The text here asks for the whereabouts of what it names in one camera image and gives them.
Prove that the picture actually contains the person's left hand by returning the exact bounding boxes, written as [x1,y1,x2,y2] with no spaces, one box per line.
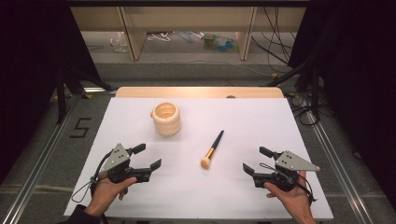
[84,175,138,217]

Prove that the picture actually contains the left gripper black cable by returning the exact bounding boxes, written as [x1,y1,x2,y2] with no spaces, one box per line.
[70,148,114,203]

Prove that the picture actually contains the hanging black cables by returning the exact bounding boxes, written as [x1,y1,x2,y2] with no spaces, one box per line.
[249,6,297,75]

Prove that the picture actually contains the green blue plastic packaging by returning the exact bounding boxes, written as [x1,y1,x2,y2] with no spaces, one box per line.
[201,32,240,53]

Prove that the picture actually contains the black gold makeup brush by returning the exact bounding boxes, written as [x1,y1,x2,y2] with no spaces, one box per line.
[200,129,225,171]

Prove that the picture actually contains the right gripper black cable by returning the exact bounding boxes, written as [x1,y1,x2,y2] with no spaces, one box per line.
[259,162,318,203]

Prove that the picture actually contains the cream ribbed cup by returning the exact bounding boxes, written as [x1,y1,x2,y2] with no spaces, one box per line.
[150,101,182,137]

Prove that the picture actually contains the person's right hand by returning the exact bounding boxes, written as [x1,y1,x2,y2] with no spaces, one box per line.
[263,170,316,219]

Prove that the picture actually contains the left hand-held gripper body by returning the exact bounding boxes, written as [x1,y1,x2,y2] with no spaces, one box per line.
[98,142,153,185]

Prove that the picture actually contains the white table mat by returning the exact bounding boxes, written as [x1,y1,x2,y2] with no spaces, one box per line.
[63,96,334,221]

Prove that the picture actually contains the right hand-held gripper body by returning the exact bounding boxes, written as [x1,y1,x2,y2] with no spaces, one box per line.
[251,150,321,192]

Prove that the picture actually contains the aluminium floor rail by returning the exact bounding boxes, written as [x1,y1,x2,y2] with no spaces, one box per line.
[305,109,376,224]
[0,87,108,224]

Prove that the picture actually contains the black stand legs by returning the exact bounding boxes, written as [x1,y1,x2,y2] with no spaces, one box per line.
[54,65,114,126]
[266,58,322,123]

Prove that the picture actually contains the clear plastic bag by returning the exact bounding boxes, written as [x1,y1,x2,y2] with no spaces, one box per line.
[108,30,130,53]

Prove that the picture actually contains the wooden table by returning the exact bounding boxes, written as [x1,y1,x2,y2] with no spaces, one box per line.
[114,86,285,100]

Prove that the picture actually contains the coiled white cord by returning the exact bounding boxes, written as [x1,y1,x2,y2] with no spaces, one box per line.
[147,31,176,43]

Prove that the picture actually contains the wooden shelf unit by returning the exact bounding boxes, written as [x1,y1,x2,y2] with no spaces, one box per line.
[69,5,308,63]

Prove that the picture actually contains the black floor cable bundle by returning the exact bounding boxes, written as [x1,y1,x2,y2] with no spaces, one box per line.
[285,91,322,127]

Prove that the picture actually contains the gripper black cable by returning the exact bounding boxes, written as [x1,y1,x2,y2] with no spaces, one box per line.
[259,162,318,203]
[70,148,114,203]

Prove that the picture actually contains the black curtain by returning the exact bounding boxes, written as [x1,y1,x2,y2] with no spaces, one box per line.
[287,0,396,202]
[0,0,101,185]

